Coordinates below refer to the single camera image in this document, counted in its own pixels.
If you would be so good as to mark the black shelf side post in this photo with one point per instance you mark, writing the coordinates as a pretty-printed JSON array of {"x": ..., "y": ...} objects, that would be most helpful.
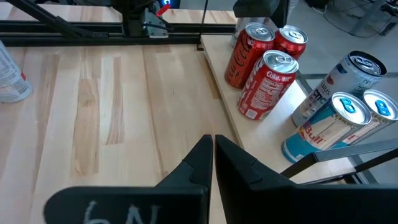
[{"x": 342, "y": 152}]

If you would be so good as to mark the grey metal bracket plate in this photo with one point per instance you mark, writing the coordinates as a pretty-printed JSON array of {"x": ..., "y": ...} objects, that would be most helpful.
[{"x": 154, "y": 26}]

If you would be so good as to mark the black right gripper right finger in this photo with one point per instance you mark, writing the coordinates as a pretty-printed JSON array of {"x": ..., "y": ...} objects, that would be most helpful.
[{"x": 280, "y": 205}]

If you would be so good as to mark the black device with blue light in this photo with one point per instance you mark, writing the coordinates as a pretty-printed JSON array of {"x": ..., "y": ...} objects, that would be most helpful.
[{"x": 169, "y": 2}]

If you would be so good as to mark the silver Celsius energy drink can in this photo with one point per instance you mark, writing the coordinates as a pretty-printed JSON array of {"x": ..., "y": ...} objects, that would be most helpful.
[{"x": 342, "y": 81}]

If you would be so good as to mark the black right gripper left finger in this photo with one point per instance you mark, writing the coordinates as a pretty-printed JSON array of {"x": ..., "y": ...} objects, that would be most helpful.
[{"x": 174, "y": 202}]

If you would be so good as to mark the wooden shelf board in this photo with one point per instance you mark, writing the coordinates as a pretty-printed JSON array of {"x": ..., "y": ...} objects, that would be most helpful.
[{"x": 264, "y": 133}]

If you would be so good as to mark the blue silver Red Bull can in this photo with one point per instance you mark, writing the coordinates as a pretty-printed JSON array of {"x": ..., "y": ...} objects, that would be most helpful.
[
  {"x": 326, "y": 127},
  {"x": 381, "y": 109}
]

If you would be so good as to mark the red Coca-Cola can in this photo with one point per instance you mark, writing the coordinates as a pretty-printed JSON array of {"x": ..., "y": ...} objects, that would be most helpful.
[
  {"x": 292, "y": 40},
  {"x": 267, "y": 87}
]

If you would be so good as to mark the slim silver can black lid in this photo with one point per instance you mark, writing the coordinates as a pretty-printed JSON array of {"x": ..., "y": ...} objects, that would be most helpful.
[
  {"x": 12, "y": 77},
  {"x": 237, "y": 28}
]

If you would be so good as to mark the red Coke Zero Sugar can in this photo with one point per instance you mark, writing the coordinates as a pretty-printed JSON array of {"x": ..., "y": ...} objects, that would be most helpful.
[{"x": 245, "y": 56}]

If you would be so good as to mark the small red tag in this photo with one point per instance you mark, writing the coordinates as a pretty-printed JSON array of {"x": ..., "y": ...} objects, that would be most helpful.
[{"x": 163, "y": 10}]

